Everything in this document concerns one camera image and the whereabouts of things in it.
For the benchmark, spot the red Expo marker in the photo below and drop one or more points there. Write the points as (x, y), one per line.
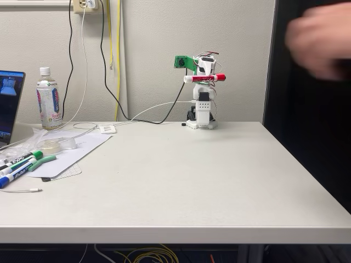
(204, 78)

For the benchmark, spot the clear tape dispenser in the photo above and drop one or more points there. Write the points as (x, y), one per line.
(55, 144)

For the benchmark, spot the clear plastic bag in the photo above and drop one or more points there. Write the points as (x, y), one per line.
(38, 134)

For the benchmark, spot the black Expo marker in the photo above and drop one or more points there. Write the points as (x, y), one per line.
(24, 164)

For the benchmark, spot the clear drink bottle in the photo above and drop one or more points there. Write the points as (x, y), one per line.
(49, 101)

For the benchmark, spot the white paper sheet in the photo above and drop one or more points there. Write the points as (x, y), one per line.
(82, 153)

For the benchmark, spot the white charger plug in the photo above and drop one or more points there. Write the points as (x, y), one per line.
(91, 3)

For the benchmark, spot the green Expo marker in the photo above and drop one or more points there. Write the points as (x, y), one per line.
(39, 154)

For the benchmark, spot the light green plastic clip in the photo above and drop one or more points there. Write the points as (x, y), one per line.
(46, 159)

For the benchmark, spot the person's hand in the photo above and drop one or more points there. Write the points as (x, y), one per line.
(318, 41)

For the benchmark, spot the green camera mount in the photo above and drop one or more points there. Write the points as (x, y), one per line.
(186, 62)

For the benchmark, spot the beige wall outlet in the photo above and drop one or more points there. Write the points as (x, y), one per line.
(79, 8)

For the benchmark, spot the grey laptop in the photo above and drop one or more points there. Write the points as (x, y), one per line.
(8, 109)

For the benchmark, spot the grey table leg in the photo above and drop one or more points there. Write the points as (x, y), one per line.
(251, 253)

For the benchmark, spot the black door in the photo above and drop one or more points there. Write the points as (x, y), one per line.
(315, 137)

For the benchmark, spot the white adapter hub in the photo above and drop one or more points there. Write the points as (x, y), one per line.
(107, 128)

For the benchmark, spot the blue Expo marker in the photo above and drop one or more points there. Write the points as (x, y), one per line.
(6, 180)

